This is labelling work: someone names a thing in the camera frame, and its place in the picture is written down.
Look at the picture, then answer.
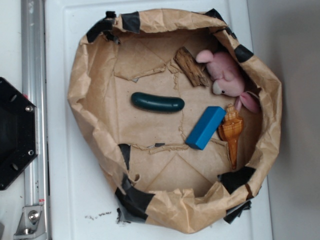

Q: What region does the blue rectangular block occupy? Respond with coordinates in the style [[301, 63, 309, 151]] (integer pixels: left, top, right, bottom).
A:
[[185, 106, 226, 150]]

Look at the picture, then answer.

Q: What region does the orange spiral sea shell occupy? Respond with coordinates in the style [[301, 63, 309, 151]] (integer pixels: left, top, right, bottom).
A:
[[218, 104, 244, 170]]

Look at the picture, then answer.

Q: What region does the dark green sausage toy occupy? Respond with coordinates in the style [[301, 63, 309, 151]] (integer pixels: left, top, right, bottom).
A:
[[131, 92, 185, 113]]

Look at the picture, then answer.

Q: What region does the brown paper bag bin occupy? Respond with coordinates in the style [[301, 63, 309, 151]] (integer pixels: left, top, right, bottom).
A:
[[67, 9, 282, 234]]

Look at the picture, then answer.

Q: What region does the brown wooden bark piece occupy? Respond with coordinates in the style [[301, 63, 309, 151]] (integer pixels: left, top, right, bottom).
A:
[[174, 46, 210, 87]]

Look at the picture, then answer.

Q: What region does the pink plush toy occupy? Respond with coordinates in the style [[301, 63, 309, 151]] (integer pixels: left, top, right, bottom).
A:
[[195, 49, 260, 113]]

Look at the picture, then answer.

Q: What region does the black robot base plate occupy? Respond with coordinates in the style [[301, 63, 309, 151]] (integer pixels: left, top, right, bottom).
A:
[[0, 77, 38, 191]]

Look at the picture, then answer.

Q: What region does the aluminium extrusion rail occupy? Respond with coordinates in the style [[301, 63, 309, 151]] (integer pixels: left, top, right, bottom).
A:
[[21, 0, 52, 240]]

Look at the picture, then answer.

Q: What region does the metal corner bracket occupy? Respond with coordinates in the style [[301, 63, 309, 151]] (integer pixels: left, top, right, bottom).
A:
[[13, 205, 47, 240]]

